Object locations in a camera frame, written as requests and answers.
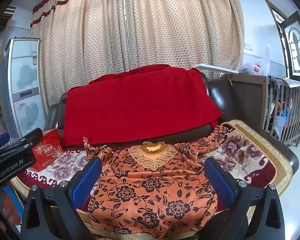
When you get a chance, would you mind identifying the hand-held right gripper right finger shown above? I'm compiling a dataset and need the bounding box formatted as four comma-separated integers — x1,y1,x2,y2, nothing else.
204,156,286,240

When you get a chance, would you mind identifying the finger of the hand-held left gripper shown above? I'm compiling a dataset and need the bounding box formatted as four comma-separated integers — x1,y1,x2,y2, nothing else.
15,127,44,147
0,132,11,153

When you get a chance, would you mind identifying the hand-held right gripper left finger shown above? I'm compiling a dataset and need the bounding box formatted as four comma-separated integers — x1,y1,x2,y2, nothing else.
20,156,103,240

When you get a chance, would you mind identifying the orange black floral garment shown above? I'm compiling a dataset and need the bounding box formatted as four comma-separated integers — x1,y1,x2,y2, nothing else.
83,125,226,238

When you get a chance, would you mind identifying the red gift box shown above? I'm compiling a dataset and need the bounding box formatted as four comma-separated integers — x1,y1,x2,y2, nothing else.
31,129,64,172

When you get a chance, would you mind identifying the floral plush blanket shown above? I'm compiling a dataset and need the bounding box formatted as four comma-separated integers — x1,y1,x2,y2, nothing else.
25,124,276,205

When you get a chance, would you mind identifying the silver standing air conditioner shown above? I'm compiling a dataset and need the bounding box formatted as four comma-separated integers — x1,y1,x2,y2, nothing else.
0,37,47,139

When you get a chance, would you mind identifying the dark brown leather sofa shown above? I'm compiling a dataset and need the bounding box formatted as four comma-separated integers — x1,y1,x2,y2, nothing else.
44,72,299,180

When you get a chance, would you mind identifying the blue cloth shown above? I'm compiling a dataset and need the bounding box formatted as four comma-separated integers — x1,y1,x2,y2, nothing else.
275,100,294,140

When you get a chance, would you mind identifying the red blanket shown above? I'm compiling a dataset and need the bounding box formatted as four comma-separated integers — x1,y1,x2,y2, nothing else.
62,64,223,147

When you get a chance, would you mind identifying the brown wooden crib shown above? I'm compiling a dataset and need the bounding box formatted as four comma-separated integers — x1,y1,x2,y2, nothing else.
228,73,300,147

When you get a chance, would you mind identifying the white board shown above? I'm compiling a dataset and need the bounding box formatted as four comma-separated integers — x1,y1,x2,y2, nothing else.
192,64,240,74

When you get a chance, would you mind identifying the clear plastic bag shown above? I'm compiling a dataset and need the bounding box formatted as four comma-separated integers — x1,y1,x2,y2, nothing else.
240,45,271,76

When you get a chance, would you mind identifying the beige dotted curtain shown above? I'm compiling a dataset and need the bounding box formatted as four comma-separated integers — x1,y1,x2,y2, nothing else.
30,0,245,108

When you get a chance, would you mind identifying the dark door with stained glass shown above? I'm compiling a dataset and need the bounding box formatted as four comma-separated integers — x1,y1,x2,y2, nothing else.
263,0,300,78

